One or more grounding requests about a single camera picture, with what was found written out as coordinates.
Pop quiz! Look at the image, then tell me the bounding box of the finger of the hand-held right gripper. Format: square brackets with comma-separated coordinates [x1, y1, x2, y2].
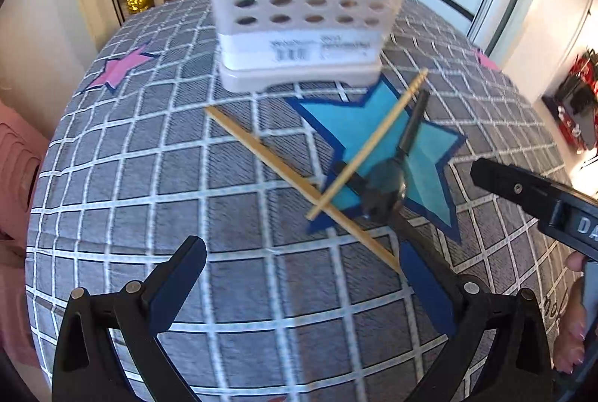
[469, 158, 569, 224]

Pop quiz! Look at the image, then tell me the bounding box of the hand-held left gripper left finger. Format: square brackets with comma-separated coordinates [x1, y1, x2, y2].
[51, 235, 207, 402]

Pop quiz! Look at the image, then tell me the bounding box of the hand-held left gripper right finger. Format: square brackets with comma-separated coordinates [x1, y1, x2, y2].
[399, 240, 553, 402]

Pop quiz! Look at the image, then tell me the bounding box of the black plastic spoon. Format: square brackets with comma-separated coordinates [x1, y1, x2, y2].
[363, 90, 431, 221]
[331, 162, 371, 198]

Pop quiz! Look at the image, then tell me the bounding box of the wooden chopstick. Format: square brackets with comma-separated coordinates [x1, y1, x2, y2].
[307, 68, 429, 220]
[204, 105, 403, 274]

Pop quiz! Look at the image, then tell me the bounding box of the white perforated utensil holder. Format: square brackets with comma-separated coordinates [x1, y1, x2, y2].
[203, 0, 415, 93]

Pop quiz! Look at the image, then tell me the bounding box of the person's right hand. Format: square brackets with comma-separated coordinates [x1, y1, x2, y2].
[554, 252, 588, 375]

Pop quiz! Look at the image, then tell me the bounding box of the grey checked star tablecloth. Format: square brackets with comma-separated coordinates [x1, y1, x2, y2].
[25, 0, 582, 402]

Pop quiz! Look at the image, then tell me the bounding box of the red festive decorations pile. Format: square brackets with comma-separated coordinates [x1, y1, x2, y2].
[543, 48, 598, 153]

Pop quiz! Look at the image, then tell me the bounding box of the stack of pink stools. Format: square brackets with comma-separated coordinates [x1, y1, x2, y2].
[0, 99, 50, 246]

